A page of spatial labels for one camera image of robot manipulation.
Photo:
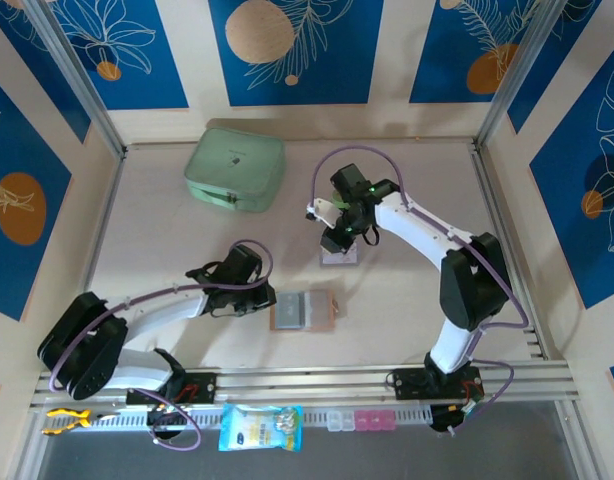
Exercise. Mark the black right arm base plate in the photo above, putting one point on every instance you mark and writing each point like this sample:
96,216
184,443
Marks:
404,385

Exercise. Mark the black table clamp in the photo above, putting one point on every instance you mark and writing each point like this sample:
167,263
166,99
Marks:
167,420
439,422

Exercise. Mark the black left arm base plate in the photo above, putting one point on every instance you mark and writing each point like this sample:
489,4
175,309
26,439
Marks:
207,387

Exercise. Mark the aluminium table side rail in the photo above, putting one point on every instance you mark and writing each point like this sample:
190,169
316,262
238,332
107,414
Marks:
499,220
93,260

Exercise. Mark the pink pill box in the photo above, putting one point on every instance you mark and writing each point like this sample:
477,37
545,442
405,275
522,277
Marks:
374,420

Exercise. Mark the aluminium corner post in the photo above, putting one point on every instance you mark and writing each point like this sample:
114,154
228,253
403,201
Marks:
519,75
77,75

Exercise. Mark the yellow and black pliers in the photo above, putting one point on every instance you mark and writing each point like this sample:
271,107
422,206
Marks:
82,417

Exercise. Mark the blue snack packet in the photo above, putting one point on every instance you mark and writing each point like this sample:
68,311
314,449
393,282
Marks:
259,430

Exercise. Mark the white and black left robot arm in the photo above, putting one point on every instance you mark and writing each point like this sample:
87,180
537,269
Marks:
172,312

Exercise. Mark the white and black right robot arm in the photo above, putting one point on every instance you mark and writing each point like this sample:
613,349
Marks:
412,225

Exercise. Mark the tan leather card holder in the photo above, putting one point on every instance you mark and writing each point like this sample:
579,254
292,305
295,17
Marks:
317,312

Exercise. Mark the clear pill box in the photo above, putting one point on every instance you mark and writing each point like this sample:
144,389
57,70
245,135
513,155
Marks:
339,421

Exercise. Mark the small green circuit board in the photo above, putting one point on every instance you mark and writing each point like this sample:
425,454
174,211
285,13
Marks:
471,410

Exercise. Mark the mint green zip pouch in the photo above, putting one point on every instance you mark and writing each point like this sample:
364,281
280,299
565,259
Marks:
234,165

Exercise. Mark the aluminium rail beam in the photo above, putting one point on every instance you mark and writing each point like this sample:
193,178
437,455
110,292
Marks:
307,385

